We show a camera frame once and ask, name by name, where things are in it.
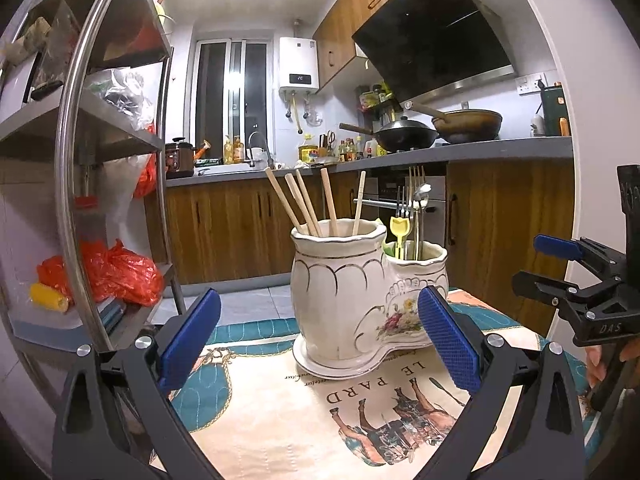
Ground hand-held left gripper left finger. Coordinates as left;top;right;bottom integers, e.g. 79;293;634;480
51;287;223;480

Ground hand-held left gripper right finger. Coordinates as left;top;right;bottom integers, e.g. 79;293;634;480
415;285;586;480

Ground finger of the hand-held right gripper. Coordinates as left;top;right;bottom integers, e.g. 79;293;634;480
511;270;598;312
533;234;603;267

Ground white ceramic utensil holder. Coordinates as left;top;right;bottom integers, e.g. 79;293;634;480
290;219;450;380

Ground yellow plastic fork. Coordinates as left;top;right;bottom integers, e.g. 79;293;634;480
389;216;410;261

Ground steel spoon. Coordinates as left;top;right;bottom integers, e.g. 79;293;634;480
412;183;433;261

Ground large steel fork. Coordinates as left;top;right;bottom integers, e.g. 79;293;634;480
407;165;428;260

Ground wooden chopstick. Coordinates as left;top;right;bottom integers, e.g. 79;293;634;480
320;168;340;237
265;167;307;235
351;170;367;236
285;173;319;237
295;169;324;237

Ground person's right hand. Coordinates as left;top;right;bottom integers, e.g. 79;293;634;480
586;332;640;402

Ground large red plastic bag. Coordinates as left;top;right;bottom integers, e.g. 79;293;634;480
37;239;166;309

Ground wooden base cabinets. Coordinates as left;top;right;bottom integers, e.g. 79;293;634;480
145;160;577;333

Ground printed tablecloth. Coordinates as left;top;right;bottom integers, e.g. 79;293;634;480
165;287;601;480

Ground dark green container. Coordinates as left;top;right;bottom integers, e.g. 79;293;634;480
542;82;569;136

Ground yellow corn cob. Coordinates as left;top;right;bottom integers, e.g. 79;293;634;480
29;282;70;314

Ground brown frying pan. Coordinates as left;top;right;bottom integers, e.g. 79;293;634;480
410;102;504;144

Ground white plastic bag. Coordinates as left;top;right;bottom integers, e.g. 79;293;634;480
97;152;152;242

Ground built-in steel oven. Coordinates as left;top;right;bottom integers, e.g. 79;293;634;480
372;162;448;249

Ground hanging red plastic bag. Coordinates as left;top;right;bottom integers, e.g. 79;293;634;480
132;125;159;200

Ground dark red rice cooker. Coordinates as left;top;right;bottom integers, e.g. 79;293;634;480
165;136;196;180

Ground black wok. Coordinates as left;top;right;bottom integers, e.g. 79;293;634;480
339;116;441;154

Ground steel faucet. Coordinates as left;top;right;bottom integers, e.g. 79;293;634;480
247;131;274;169

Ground row of condiment bottles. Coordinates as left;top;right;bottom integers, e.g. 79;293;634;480
337;135;382;161

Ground cooking oil bottle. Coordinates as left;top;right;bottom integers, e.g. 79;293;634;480
298;133;320;164

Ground black range hood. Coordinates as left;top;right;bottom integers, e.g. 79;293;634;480
351;0;519;106

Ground sliding window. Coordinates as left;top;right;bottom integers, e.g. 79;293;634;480
192;37;274;162

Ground clear plastic bag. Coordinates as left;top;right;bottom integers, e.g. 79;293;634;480
86;67;154;132

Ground metal shelf rack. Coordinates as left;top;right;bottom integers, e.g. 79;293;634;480
0;0;187;357

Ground white water heater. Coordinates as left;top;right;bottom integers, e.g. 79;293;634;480
278;36;321;95

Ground white wall socket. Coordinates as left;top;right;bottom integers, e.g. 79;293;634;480
517;76;549;96

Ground wall spice rack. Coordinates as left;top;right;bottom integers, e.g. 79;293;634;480
357;82;402;126

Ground wooden wall cabinets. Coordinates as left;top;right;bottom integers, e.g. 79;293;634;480
312;0;452;94

